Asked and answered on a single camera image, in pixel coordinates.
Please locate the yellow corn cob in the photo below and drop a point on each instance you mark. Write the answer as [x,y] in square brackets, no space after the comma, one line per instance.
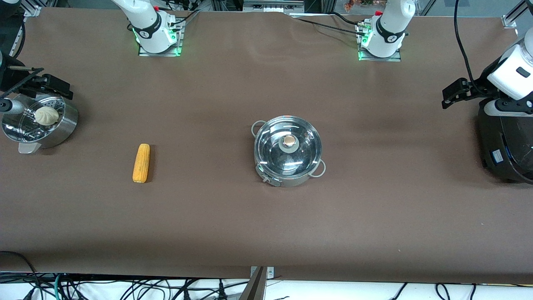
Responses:
[141,162]

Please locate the glass pot lid with knob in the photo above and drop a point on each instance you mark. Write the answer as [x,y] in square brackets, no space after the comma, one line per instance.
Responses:
[272,152]

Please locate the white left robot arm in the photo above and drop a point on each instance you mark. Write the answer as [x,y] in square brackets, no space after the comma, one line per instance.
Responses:
[389,29]

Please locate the steel steamer pot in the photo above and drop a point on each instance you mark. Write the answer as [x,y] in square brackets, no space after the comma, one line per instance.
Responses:
[62,127]

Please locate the white steamed bun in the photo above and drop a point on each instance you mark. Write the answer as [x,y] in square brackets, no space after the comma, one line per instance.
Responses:
[46,116]

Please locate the black round appliance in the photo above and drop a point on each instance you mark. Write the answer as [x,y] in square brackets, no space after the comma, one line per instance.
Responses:
[499,146]

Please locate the metal box behind table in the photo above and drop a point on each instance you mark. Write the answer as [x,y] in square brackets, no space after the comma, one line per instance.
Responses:
[272,5]

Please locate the silver table edge plate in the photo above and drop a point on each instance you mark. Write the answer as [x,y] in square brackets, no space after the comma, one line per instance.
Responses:
[270,272]

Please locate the brown slanted beam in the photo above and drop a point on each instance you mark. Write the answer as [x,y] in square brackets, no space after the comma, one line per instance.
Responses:
[254,289]

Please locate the aluminium frame bracket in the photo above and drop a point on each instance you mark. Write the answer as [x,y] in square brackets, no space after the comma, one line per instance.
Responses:
[33,11]
[511,21]

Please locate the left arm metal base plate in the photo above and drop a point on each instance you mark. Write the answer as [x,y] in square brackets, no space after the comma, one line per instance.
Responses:
[394,58]

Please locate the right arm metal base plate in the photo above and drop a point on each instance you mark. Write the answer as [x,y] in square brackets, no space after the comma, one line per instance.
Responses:
[166,54]

